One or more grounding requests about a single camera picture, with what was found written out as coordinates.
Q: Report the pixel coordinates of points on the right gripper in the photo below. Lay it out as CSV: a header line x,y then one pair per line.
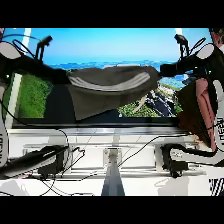
x,y
169,69

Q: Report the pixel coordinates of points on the grey garment with white stripes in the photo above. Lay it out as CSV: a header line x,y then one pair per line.
x,y
110,90

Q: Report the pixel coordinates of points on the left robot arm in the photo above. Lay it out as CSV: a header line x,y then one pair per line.
x,y
30,68

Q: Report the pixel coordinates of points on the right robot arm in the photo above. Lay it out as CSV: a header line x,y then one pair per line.
x,y
195,63

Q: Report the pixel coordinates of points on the brown garment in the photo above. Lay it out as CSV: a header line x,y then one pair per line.
x,y
188,106

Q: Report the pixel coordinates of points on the pink garment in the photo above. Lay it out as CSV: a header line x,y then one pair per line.
x,y
204,100

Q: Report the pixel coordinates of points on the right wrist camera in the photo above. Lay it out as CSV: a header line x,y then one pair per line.
x,y
182,40

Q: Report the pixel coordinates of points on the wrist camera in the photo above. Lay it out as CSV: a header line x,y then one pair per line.
x,y
182,40
42,44

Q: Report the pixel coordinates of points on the silver frame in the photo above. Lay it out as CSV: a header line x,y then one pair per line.
x,y
113,150

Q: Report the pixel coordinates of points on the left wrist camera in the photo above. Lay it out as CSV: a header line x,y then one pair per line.
x,y
42,44

